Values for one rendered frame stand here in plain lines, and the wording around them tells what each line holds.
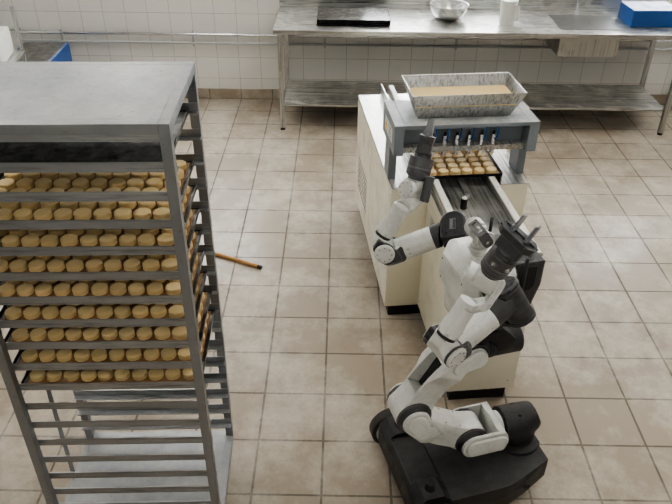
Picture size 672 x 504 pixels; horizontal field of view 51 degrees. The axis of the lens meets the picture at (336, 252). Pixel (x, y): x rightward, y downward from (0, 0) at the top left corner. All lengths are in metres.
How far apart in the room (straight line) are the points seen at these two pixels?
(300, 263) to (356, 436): 1.45
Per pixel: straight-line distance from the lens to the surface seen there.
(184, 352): 2.41
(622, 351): 4.14
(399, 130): 3.44
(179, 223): 2.01
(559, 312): 4.29
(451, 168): 3.66
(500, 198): 3.48
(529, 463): 3.20
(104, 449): 3.30
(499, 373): 3.52
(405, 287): 3.94
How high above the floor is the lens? 2.55
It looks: 34 degrees down
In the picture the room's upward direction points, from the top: 1 degrees clockwise
